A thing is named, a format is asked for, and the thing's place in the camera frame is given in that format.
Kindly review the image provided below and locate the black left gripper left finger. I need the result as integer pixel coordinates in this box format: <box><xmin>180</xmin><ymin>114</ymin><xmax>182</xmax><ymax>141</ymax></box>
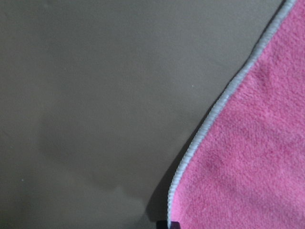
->
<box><xmin>156</xmin><ymin>220</ymin><xmax>168</xmax><ymax>229</ymax></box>

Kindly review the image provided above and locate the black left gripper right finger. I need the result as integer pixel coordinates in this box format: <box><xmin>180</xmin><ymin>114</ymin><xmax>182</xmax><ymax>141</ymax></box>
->
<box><xmin>171</xmin><ymin>221</ymin><xmax>181</xmax><ymax>229</ymax></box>

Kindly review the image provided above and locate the pink towel with grey trim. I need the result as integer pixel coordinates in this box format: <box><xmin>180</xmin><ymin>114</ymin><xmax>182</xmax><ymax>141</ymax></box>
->
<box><xmin>167</xmin><ymin>0</ymin><xmax>305</xmax><ymax>229</ymax></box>

